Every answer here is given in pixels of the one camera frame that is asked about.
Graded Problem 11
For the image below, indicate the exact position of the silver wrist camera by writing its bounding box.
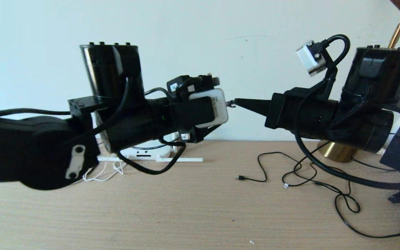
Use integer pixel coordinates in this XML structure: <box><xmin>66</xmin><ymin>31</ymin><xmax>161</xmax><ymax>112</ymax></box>
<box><xmin>176</xmin><ymin>88</ymin><xmax>229</xmax><ymax>129</ymax></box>
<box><xmin>297</xmin><ymin>41</ymin><xmax>327</xmax><ymax>77</ymax></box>

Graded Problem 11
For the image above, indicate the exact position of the white router with antennas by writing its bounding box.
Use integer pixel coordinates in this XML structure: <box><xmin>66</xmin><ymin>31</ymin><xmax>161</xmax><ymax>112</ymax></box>
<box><xmin>98</xmin><ymin>133</ymin><xmax>204</xmax><ymax>164</ymax></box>

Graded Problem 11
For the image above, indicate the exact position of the thin black USB cable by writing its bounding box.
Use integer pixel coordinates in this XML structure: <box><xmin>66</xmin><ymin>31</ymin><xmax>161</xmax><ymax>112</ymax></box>
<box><xmin>235</xmin><ymin>152</ymin><xmax>360</xmax><ymax>213</ymax></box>

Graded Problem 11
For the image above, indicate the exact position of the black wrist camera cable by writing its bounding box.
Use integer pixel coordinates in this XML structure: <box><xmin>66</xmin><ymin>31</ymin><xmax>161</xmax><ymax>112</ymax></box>
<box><xmin>0</xmin><ymin>75</ymin><xmax>220</xmax><ymax>175</ymax></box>
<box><xmin>294</xmin><ymin>34</ymin><xmax>400</xmax><ymax>190</ymax></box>

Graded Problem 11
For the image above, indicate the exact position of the black cable with white tip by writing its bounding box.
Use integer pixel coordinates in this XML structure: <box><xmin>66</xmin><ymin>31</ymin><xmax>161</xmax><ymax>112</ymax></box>
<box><xmin>282</xmin><ymin>153</ymin><xmax>320</xmax><ymax>189</ymax></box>

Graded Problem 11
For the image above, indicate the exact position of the brass desk lamp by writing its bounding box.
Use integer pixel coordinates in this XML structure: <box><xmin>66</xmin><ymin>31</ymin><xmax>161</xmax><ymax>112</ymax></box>
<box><xmin>318</xmin><ymin>0</ymin><xmax>400</xmax><ymax>163</ymax></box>

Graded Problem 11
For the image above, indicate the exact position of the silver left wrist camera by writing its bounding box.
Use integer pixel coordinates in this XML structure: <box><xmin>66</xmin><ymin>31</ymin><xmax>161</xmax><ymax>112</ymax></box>
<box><xmin>176</xmin><ymin>88</ymin><xmax>229</xmax><ymax>129</ymax></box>

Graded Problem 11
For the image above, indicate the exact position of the white power adapter with cord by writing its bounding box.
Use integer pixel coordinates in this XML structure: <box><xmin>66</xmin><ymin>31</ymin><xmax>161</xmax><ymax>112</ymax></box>
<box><xmin>82</xmin><ymin>158</ymin><xmax>128</xmax><ymax>182</ymax></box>

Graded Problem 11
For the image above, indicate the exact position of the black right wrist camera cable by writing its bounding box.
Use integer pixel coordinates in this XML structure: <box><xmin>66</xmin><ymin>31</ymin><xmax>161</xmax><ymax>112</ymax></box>
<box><xmin>294</xmin><ymin>34</ymin><xmax>400</xmax><ymax>190</ymax></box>

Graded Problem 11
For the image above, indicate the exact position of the black left wrist camera cable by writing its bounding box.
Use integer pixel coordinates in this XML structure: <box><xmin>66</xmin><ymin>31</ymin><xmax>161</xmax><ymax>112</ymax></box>
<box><xmin>0</xmin><ymin>75</ymin><xmax>220</xmax><ymax>175</ymax></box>

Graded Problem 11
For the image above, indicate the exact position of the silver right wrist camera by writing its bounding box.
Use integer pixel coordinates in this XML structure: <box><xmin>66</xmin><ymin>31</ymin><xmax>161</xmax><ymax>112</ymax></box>
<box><xmin>297</xmin><ymin>41</ymin><xmax>327</xmax><ymax>77</ymax></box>

